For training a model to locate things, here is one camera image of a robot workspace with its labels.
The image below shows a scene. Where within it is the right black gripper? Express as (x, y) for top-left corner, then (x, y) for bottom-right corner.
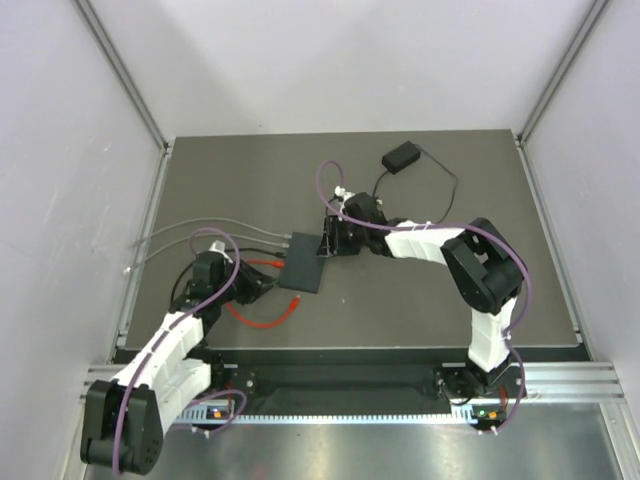
(318, 215), (370, 257)

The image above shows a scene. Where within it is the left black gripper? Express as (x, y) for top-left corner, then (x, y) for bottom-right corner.
(215, 256), (277, 305)

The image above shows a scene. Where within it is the red ethernet cable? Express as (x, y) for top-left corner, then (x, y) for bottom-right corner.
(225, 258), (303, 330)

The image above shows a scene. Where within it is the black ethernet cable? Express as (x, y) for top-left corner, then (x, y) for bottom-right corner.
(169, 245), (286, 311)

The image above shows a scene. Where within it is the black network switch box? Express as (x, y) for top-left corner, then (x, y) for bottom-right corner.
(278, 232), (325, 294)

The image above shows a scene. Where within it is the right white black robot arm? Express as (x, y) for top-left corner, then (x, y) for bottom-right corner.
(316, 187), (525, 405)

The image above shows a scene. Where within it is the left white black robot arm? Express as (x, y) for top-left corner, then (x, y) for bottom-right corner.
(79, 249), (277, 475)

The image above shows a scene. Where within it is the black power adapter brick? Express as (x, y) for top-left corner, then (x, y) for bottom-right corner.
(381, 141), (421, 175)

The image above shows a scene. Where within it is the lower grey ethernet cable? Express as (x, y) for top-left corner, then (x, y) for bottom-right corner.
(122, 232), (289, 275)

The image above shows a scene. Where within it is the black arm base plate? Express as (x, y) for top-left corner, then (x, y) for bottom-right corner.
(197, 348), (524, 399)

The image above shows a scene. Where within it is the thin black power cord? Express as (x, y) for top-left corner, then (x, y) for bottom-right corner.
(370, 147), (459, 222)

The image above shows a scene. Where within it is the grey slotted cable duct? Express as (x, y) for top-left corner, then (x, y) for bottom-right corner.
(174, 402), (504, 426)

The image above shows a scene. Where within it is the aluminium frame rail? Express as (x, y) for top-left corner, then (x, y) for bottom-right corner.
(78, 360), (626, 405)

